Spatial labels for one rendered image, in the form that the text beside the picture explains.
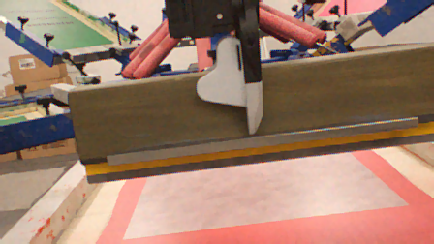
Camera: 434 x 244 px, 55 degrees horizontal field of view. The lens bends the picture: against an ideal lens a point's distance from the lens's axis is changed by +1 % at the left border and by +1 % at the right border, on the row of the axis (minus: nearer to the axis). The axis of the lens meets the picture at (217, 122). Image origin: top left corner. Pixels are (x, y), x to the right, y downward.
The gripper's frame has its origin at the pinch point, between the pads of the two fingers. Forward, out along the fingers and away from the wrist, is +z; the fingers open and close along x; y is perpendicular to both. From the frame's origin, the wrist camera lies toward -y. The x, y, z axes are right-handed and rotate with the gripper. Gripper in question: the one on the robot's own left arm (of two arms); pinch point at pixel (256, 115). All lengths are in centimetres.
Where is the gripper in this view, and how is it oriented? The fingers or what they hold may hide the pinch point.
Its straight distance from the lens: 41.9
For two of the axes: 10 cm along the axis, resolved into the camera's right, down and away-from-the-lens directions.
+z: 1.2, 9.7, 2.3
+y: -9.9, 1.2, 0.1
